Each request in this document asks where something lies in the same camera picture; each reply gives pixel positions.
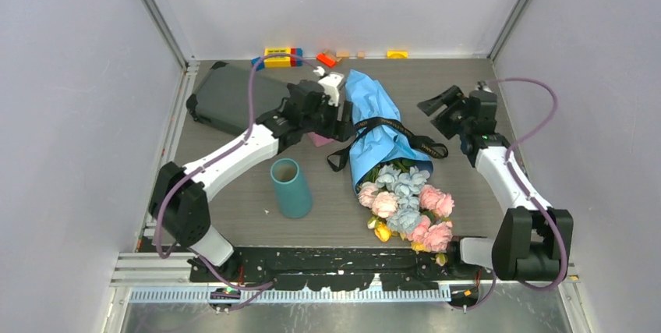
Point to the red blue toy block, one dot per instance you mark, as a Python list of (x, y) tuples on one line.
[(295, 59)]

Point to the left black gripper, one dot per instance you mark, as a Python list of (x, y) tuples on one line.
[(339, 130)]

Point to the blue flower bouquet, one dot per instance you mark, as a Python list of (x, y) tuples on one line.
[(392, 180)]

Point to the orange red toy block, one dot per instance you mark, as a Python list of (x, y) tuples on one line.
[(326, 60)]

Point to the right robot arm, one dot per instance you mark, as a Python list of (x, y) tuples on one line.
[(534, 239)]

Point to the yellow arch toy block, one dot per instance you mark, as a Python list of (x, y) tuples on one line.
[(396, 54)]

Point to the pink metronome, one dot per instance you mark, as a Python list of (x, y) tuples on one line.
[(318, 140)]

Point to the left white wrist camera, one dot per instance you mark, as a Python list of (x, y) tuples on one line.
[(331, 82)]

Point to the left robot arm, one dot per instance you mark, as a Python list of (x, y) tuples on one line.
[(181, 195)]

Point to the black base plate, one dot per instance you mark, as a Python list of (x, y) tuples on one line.
[(337, 269)]

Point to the grey black case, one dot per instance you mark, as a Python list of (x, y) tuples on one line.
[(221, 99)]

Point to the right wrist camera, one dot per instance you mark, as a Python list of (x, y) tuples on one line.
[(485, 92)]

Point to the blue toy cube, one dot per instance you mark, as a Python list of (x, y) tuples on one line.
[(257, 63)]

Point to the teal vase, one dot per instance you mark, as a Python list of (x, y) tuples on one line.
[(293, 196)]

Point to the black ribbon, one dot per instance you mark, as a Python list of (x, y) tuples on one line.
[(339, 159)]

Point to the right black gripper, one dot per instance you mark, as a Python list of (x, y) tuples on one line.
[(452, 98)]

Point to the aluminium frame rail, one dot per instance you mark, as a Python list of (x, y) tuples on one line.
[(147, 278)]

